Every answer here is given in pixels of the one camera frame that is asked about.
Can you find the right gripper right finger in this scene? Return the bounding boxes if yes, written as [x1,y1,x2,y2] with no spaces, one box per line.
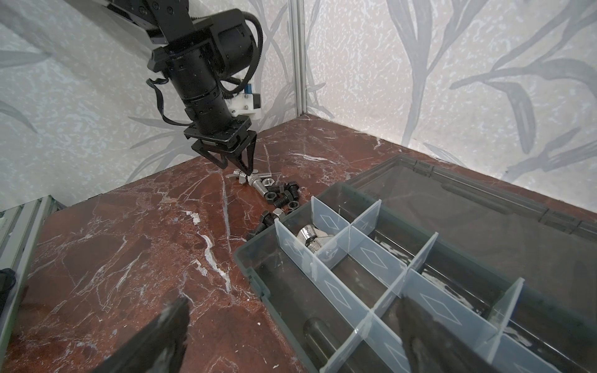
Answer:
[396,298,490,372]

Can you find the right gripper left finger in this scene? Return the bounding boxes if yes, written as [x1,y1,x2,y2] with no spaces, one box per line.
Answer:
[93,296,190,372]

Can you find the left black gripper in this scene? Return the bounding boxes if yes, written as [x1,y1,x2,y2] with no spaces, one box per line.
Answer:
[183,115,257,176]

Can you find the grey plastic compartment organizer box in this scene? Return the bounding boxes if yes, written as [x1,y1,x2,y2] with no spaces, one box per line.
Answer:
[235,156,596,372]

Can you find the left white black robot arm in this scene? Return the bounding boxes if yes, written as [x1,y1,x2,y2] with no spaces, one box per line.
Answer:
[103,1,264,175]

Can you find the pile of black nuts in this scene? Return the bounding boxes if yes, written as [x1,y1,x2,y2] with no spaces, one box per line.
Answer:
[245,181,300,241]

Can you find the silver screws inside organizer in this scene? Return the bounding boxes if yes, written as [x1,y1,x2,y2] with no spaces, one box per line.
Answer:
[296,225,334,253]

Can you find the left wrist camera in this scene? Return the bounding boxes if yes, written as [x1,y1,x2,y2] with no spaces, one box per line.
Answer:
[225,83,262,120]

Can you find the left black corrugated cable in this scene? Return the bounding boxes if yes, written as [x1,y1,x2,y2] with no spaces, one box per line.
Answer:
[218,11,265,99]

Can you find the aluminium cage frame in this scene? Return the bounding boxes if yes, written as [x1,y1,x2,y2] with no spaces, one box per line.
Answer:
[289,0,307,117]

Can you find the aluminium front rail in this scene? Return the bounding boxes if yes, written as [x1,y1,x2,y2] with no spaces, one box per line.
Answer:
[1,195,65,361]

